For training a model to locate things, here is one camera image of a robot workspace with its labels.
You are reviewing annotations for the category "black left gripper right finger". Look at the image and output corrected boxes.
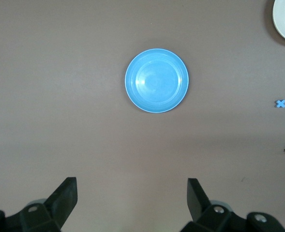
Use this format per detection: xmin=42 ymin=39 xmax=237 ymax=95
xmin=180 ymin=178 xmax=285 ymax=232

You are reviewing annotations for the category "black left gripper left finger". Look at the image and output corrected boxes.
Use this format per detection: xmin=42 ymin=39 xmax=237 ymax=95
xmin=0 ymin=177 xmax=78 ymax=232

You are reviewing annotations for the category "brown table cover sheet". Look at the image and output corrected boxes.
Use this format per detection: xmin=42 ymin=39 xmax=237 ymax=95
xmin=0 ymin=0 xmax=285 ymax=232

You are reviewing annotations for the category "blue plate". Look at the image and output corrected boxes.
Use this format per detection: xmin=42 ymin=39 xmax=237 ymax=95
xmin=124 ymin=48 xmax=190 ymax=114

